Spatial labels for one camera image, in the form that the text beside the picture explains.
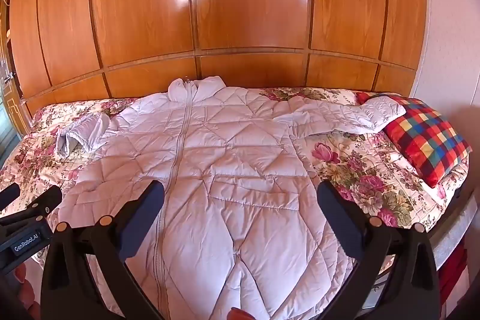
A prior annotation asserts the floral bedspread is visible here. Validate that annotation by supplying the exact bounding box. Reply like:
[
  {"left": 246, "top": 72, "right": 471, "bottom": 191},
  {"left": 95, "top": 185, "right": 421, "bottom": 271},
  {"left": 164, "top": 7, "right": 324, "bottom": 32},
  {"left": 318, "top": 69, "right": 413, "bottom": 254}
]
[{"left": 0, "top": 87, "right": 470, "bottom": 309}]

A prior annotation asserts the wooden door with glass pane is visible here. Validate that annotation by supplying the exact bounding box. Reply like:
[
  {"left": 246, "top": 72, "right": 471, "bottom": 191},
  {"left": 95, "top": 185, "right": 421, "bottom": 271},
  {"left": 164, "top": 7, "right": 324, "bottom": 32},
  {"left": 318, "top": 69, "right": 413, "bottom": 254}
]
[{"left": 0, "top": 0, "right": 28, "bottom": 144}]

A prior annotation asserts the mattress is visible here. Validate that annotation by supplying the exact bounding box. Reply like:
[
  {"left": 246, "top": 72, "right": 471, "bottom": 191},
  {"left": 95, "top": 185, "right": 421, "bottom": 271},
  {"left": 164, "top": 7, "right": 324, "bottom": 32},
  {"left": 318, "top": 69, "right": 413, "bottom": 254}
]
[{"left": 360, "top": 189, "right": 478, "bottom": 309}]

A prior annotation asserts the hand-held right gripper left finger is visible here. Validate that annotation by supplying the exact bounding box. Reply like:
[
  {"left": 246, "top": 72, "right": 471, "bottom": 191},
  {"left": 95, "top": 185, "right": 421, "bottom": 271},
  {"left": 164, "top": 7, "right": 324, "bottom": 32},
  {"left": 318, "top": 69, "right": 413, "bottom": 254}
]
[{"left": 40, "top": 181, "right": 166, "bottom": 320}]

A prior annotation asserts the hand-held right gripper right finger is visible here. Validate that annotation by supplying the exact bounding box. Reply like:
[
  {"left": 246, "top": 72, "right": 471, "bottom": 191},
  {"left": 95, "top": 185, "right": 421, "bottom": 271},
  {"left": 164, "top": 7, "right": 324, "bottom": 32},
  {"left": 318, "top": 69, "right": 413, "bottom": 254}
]
[{"left": 317, "top": 181, "right": 440, "bottom": 320}]

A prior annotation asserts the red cloth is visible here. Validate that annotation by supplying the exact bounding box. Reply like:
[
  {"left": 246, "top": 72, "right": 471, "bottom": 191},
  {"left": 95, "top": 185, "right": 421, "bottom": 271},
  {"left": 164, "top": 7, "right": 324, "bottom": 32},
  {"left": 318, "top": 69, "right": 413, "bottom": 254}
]
[{"left": 437, "top": 243, "right": 469, "bottom": 306}]

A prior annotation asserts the plaid pillow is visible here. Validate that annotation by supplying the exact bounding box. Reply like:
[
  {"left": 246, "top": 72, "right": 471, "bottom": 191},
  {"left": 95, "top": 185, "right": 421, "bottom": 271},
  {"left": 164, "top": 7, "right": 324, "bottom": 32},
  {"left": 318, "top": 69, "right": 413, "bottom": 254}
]
[{"left": 356, "top": 91, "right": 472, "bottom": 189}]

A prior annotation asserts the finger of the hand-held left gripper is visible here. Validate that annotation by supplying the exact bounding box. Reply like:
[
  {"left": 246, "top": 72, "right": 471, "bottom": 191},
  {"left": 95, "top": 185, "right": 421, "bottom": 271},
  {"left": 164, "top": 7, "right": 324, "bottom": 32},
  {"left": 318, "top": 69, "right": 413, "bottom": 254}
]
[
  {"left": 0, "top": 183, "right": 22, "bottom": 210},
  {"left": 25, "top": 185, "right": 63, "bottom": 222}
]

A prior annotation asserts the wooden panelled headboard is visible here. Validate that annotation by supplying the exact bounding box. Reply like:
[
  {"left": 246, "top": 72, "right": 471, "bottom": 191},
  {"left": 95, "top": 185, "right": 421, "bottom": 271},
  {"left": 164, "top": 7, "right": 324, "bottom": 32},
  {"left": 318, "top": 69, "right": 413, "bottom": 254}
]
[{"left": 8, "top": 0, "right": 428, "bottom": 116}]

